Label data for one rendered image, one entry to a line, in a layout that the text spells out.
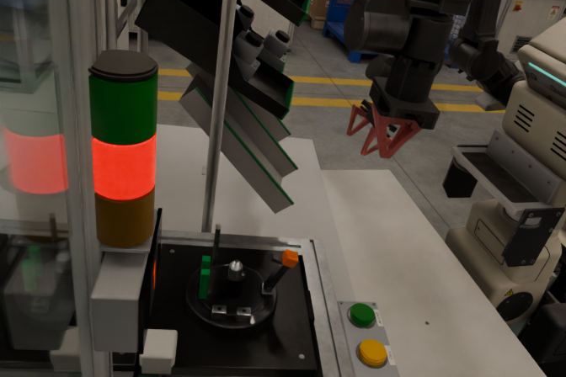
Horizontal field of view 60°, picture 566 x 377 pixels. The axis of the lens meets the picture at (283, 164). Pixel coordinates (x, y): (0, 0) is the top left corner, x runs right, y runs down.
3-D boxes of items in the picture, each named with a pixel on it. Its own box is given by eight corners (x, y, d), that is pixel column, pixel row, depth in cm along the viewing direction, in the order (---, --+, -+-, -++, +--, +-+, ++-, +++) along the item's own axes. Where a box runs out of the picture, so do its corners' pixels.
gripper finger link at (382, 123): (365, 163, 67) (384, 102, 63) (355, 138, 73) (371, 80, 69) (412, 168, 68) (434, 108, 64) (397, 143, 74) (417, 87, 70)
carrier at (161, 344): (296, 259, 89) (308, 204, 82) (314, 379, 69) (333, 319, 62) (160, 252, 85) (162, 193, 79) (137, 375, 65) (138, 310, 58)
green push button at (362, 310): (369, 310, 81) (371, 302, 80) (375, 331, 78) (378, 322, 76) (345, 310, 80) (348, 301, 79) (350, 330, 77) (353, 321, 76)
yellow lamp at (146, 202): (157, 213, 45) (158, 169, 43) (149, 250, 41) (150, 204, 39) (101, 209, 45) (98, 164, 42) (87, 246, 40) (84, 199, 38)
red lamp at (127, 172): (158, 168, 43) (160, 119, 40) (150, 203, 39) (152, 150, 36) (98, 163, 42) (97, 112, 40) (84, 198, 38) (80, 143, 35)
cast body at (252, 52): (252, 76, 88) (274, 45, 85) (247, 83, 84) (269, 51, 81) (213, 48, 87) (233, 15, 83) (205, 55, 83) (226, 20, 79)
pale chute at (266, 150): (281, 177, 104) (298, 167, 103) (274, 214, 93) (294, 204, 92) (195, 73, 94) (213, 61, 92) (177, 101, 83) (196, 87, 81)
